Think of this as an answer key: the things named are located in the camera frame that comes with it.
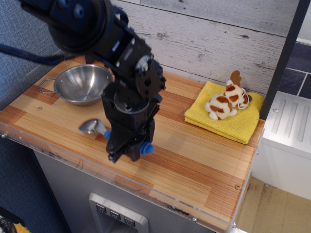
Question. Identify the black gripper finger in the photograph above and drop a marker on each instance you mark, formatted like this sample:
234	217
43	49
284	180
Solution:
149	131
115	151

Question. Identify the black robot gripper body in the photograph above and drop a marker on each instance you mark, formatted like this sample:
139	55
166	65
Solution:
127	127

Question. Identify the blue handled metal spoon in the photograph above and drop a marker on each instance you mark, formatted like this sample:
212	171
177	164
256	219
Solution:
97	126

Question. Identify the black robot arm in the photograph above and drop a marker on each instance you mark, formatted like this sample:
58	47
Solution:
99	30

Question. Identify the grey button control panel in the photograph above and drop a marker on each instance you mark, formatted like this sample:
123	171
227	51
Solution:
111	217

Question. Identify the brown white plush toy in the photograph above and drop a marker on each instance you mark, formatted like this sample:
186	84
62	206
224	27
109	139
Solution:
228	99

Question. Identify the yellow folded cloth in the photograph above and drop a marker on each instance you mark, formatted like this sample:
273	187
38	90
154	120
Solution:
238	128

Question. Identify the white ribbed cabinet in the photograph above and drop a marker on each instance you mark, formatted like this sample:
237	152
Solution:
283	159

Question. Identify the yellow black object corner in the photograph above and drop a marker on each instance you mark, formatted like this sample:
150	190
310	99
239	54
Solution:
8	226

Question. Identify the steel two-handled bowl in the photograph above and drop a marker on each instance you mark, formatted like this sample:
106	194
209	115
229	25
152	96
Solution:
80	85

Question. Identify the dark right frame post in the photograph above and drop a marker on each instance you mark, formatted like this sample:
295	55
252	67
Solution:
290	41

